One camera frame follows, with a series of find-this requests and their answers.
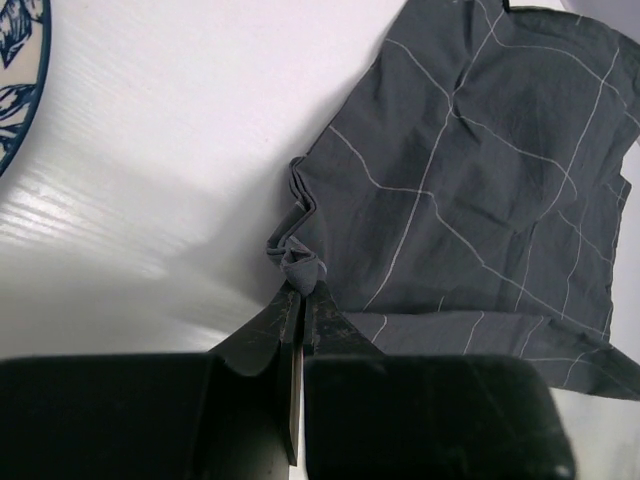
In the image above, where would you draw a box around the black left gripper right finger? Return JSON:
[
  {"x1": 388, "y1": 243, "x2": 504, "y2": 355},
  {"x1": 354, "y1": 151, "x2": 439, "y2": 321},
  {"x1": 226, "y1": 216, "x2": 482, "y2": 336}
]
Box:
[{"x1": 303, "y1": 282, "x2": 575, "y2": 479}]

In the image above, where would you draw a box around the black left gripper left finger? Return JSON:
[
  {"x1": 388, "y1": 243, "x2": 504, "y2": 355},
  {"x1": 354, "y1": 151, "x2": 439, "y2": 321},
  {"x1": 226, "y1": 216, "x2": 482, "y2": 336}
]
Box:
[{"x1": 1, "y1": 287, "x2": 303, "y2": 479}]

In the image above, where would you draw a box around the dark grey checked cloth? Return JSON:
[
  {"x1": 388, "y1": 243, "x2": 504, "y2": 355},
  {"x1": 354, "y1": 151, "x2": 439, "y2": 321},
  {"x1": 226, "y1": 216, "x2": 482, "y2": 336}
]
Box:
[{"x1": 266, "y1": 1, "x2": 639, "y2": 400}]

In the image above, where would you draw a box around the blue floral white plate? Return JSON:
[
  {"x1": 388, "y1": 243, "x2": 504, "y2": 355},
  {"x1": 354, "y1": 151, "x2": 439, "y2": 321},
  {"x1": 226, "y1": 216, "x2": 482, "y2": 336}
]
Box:
[{"x1": 0, "y1": 0, "x2": 52, "y2": 171}]

